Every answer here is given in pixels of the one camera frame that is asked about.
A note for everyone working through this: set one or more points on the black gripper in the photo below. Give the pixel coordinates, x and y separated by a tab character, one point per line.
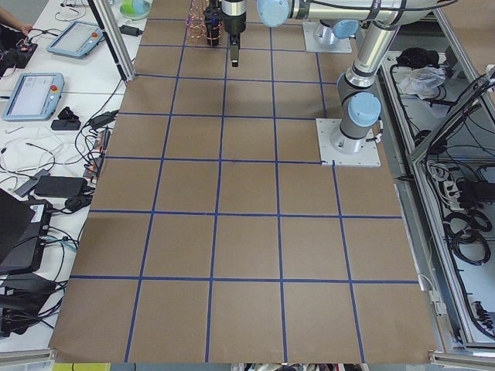
234	25

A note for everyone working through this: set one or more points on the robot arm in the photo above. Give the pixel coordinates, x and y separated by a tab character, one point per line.
361	108

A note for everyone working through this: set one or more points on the green plastic bowl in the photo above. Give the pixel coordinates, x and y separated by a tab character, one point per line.
135	9

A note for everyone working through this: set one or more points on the black power adapter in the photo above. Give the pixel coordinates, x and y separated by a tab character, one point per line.
130	30

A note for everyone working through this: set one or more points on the blue teach pendant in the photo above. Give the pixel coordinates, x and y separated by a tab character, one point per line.
77	40
34	97

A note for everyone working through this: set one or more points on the black laptop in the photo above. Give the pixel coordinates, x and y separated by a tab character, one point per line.
24	224

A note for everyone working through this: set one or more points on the copper wire wine basket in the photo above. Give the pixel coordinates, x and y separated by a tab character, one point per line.
195	27

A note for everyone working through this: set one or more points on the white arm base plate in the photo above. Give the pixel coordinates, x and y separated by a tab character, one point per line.
335	149

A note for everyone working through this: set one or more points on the aluminium frame post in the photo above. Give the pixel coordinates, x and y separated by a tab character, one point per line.
108	24

